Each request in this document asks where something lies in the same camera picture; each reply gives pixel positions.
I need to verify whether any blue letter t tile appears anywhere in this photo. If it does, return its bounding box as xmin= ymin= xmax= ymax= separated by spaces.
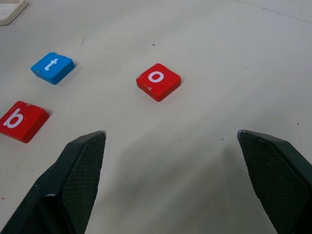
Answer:
xmin=30 ymin=52 xmax=76 ymax=85

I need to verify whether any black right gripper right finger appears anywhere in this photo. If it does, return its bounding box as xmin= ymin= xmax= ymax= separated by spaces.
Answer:
xmin=237 ymin=129 xmax=312 ymax=234

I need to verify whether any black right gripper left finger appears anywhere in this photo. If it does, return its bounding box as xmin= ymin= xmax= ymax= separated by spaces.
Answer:
xmin=0 ymin=130 xmax=107 ymax=234

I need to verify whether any red letter b tile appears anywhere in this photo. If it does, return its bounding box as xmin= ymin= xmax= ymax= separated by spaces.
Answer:
xmin=0 ymin=100 xmax=50 ymax=144

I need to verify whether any red letter o tile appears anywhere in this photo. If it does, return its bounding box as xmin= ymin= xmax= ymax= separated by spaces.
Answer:
xmin=136 ymin=63 xmax=182 ymax=102

